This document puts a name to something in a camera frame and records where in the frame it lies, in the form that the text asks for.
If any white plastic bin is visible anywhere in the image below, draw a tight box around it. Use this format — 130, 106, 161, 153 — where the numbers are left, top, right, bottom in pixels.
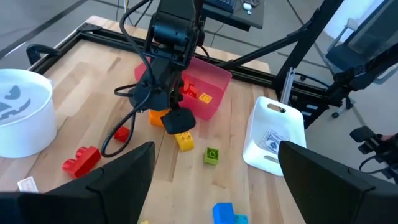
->
241, 96, 307, 177

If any red two-stud brick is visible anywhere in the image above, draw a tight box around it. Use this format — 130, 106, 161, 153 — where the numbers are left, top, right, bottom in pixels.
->
62, 146, 102, 179

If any black computer desk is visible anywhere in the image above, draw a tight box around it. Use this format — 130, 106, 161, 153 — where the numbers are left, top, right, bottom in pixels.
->
201, 0, 266, 32

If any small olive green brick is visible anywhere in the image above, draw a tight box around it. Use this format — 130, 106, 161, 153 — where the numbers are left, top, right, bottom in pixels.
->
203, 147, 220, 166

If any black table clamp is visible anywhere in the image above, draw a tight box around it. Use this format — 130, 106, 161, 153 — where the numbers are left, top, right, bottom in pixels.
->
26, 43, 62, 66

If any white cup with pumpkin face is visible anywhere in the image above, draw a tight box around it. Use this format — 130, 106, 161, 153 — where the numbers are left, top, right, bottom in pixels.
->
0, 68, 58, 159

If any pink plastic bin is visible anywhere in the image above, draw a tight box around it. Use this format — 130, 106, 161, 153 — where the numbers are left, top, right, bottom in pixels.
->
134, 55, 233, 121

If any small translucent yellow brick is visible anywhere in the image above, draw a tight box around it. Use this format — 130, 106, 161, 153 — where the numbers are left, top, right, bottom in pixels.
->
198, 92, 213, 105

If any person's hand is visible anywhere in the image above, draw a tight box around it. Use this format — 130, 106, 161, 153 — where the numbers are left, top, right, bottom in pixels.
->
377, 133, 398, 142

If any clear card packet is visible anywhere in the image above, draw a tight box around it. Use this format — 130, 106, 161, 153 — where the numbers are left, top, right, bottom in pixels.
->
259, 129, 292, 155

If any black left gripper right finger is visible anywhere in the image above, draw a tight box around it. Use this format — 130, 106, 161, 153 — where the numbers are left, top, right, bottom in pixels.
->
278, 139, 398, 224

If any blue brick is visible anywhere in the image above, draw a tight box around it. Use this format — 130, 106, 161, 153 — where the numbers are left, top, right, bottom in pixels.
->
212, 202, 237, 224

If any orange brick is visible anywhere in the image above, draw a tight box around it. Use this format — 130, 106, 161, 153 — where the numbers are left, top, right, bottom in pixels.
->
149, 108, 170, 128

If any black aluminium table frame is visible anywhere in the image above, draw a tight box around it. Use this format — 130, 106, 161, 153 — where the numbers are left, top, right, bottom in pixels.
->
29, 0, 346, 131

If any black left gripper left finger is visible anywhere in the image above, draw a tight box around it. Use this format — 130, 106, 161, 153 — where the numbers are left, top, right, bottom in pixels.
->
0, 141, 156, 224

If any small red brick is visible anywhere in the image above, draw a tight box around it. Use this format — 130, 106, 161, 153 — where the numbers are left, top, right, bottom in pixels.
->
113, 126, 131, 144

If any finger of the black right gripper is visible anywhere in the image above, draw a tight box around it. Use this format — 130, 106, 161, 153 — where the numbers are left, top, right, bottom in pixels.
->
160, 107, 197, 136
129, 82, 170, 112

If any black keyboard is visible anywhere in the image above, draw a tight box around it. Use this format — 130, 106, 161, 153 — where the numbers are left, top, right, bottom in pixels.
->
206, 0, 237, 13

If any black handheld controller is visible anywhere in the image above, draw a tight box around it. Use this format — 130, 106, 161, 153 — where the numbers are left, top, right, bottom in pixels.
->
349, 126, 398, 181

